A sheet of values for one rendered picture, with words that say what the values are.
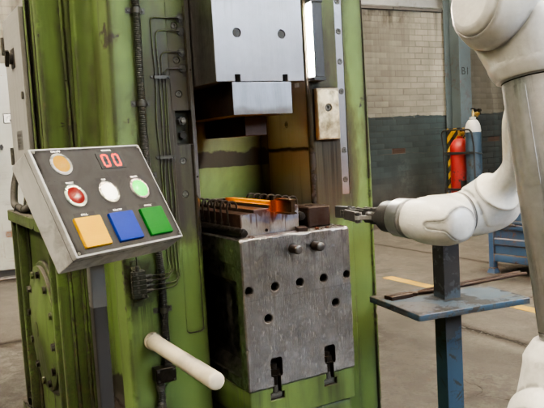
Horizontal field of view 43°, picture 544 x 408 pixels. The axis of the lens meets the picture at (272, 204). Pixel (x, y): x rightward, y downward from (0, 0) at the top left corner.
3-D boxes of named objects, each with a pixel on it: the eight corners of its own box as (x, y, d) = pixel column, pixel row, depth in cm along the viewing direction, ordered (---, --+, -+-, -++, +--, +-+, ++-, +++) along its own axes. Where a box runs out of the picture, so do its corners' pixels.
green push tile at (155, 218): (173, 230, 174) (161, 204, 175) (152, 235, 167) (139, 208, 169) (169, 233, 175) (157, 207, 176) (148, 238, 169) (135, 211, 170)
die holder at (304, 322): (355, 366, 217) (349, 225, 213) (249, 393, 199) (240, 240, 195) (268, 329, 266) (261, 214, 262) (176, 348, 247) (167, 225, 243)
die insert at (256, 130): (266, 134, 216) (265, 115, 215) (245, 136, 212) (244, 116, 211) (225, 138, 242) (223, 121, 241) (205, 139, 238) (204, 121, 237)
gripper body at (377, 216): (383, 235, 157) (359, 231, 165) (411, 231, 161) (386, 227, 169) (381, 202, 157) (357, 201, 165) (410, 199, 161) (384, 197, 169)
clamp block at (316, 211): (331, 225, 217) (330, 204, 217) (308, 227, 213) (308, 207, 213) (311, 222, 228) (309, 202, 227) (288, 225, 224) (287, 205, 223)
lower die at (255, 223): (299, 229, 211) (297, 201, 211) (241, 236, 202) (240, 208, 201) (237, 219, 248) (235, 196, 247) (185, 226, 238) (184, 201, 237)
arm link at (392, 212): (429, 236, 157) (412, 234, 162) (427, 197, 156) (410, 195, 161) (398, 241, 152) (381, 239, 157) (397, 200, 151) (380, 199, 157)
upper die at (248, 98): (292, 112, 208) (291, 81, 207) (233, 115, 198) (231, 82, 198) (231, 121, 245) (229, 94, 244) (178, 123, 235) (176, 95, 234)
